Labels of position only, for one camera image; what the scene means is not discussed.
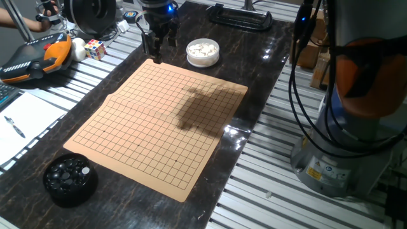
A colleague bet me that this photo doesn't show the black filament spool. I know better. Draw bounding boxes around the black filament spool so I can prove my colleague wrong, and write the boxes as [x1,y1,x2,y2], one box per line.
[63,0,117,36]

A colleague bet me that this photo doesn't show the cardboard wooden pieces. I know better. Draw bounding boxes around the cardboard wooden pieces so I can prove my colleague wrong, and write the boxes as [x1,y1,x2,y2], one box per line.
[289,9,331,90]

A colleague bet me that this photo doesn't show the white paper sheet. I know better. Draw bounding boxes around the white paper sheet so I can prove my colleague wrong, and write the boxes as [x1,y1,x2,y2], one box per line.
[0,92,67,166]

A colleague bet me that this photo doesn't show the Rubik's cube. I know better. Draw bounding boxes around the Rubik's cube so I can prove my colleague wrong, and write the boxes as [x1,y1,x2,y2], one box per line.
[84,39,107,61]

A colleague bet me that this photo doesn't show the white rounded object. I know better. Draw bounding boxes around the white rounded object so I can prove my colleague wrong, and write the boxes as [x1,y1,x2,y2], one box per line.
[70,37,87,62]

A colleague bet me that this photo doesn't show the black silver pen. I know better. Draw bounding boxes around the black silver pen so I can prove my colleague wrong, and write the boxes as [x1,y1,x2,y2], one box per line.
[4,115,26,139]

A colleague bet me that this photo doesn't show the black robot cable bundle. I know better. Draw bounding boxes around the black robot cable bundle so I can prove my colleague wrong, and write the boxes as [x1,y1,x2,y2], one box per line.
[287,0,407,160]

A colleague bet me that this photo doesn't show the person's bare hand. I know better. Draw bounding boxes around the person's bare hand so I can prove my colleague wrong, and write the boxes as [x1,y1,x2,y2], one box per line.
[38,1,62,31]

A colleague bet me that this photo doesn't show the black bowl of black stones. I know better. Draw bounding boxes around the black bowl of black stones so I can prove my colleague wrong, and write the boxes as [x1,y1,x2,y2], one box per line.
[43,153,99,208]

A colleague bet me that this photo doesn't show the tan go board mat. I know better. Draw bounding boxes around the tan go board mat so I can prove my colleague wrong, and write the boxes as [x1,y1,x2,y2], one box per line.
[62,59,249,203]

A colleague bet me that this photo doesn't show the white bowl of white stones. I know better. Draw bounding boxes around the white bowl of white stones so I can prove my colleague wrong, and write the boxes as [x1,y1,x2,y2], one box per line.
[186,38,221,68]

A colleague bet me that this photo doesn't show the black computer keyboard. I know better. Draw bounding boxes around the black computer keyboard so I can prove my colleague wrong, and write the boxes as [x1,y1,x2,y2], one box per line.
[0,83,20,109]

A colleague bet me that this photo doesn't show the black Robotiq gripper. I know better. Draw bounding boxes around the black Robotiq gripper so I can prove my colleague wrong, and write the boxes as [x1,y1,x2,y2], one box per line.
[139,4,181,64]

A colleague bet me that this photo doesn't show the round black blue badge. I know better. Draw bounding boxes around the round black blue badge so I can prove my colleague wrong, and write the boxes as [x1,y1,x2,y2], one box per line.
[123,10,140,24]

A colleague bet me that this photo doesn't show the orange black teach pendant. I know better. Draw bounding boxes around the orange black teach pendant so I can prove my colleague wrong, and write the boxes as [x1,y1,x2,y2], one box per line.
[0,32,73,84]

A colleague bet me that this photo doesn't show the person's bare forearm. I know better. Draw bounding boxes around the person's bare forearm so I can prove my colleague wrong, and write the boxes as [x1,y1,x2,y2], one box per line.
[0,6,44,33]

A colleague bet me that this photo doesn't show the aluminium frame pole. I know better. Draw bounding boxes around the aluminium frame pole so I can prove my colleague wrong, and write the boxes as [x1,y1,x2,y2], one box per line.
[241,0,259,12]
[3,0,35,42]

